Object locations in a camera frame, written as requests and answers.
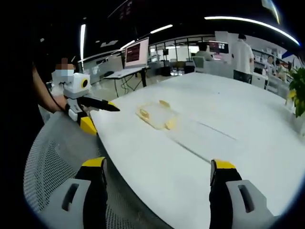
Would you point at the grey mesh chair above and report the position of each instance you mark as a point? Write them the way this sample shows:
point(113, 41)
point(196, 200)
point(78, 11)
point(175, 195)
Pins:
point(47, 152)

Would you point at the long ceiling light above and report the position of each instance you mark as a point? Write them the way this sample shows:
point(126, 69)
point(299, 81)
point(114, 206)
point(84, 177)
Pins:
point(82, 40)
point(161, 28)
point(250, 22)

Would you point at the yellow plastic buckle part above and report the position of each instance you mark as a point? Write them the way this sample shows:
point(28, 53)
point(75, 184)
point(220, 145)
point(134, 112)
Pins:
point(143, 113)

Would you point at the clear plastic container yellow clips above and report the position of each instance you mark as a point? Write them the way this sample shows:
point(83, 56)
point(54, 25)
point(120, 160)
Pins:
point(170, 124)

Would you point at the small dark monitor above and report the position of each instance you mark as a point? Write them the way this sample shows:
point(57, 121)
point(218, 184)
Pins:
point(218, 47)

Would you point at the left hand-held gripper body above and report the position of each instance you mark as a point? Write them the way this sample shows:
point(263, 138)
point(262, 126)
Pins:
point(75, 87)

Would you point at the white office desk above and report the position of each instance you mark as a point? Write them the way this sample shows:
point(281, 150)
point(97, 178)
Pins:
point(124, 72)

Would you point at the large computer monitor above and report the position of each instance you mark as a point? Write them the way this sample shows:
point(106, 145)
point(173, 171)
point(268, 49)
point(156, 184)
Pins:
point(137, 53)

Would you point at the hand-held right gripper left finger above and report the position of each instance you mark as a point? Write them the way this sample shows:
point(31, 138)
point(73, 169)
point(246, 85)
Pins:
point(93, 195)

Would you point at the person's dark shirt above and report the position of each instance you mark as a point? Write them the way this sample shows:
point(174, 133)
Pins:
point(21, 107)

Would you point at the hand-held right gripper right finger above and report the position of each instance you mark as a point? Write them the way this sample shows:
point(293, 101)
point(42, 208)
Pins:
point(225, 198)

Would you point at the white office chair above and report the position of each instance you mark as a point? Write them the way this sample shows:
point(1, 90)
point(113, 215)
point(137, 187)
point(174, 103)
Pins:
point(199, 64)

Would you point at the green potted plant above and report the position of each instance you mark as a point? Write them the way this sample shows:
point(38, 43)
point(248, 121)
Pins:
point(297, 86)

